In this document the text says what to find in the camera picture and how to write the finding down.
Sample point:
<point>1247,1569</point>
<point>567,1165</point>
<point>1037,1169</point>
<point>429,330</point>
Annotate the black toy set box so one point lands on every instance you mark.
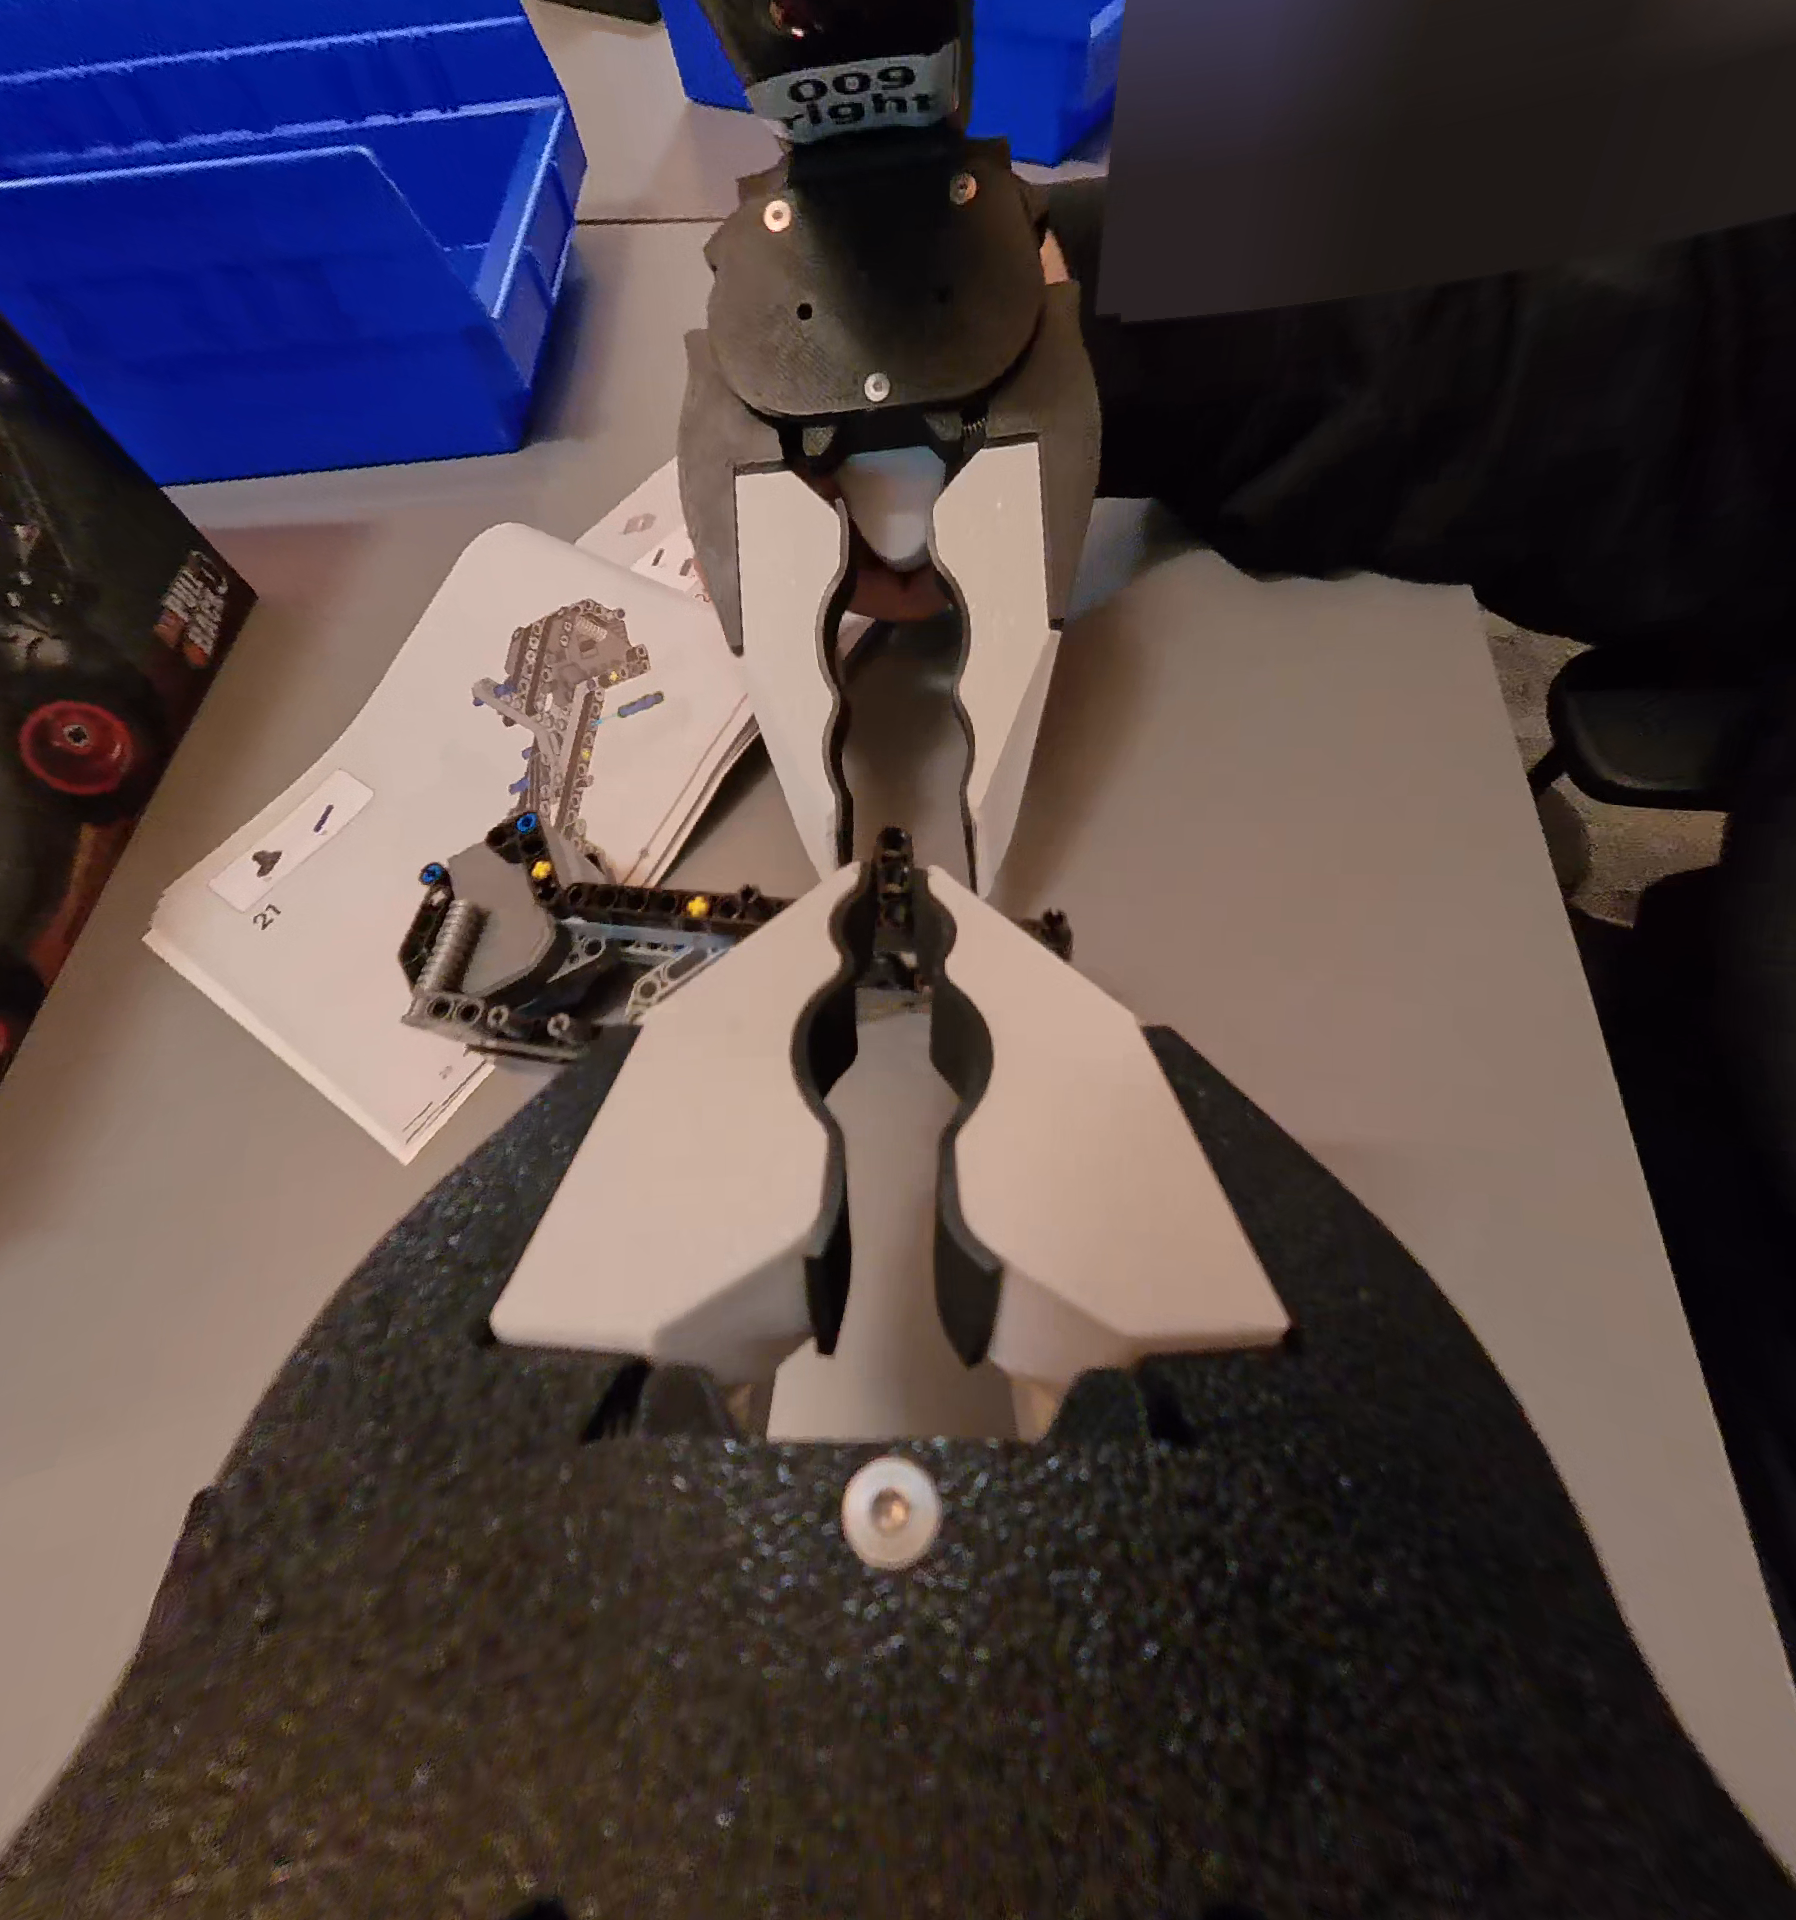
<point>27,675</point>

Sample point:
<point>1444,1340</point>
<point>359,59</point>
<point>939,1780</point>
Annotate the black office chair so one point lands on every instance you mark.
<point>1648,736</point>

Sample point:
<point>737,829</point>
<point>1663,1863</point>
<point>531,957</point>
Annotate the white instruction booklet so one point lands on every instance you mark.
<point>387,720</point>

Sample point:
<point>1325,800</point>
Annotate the blue storage bin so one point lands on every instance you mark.
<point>1049,75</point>
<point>237,300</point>

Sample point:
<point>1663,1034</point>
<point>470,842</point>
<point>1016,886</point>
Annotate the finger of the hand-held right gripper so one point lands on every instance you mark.
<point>1011,601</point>
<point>777,601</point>

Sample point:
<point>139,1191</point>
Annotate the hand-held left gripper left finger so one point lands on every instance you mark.
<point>658,1200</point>

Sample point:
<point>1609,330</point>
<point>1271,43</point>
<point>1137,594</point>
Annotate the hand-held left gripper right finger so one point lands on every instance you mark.
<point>1124,1200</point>

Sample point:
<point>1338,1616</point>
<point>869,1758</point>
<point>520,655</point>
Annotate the person's right hand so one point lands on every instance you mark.
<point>898,589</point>

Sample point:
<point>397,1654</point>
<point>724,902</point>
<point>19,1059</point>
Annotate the grey desk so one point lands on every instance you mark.
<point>1288,901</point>

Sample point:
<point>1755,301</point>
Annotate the grey black toy brick model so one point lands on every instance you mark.
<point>538,929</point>

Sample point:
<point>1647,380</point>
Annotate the person's right forearm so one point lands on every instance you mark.
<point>1365,450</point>

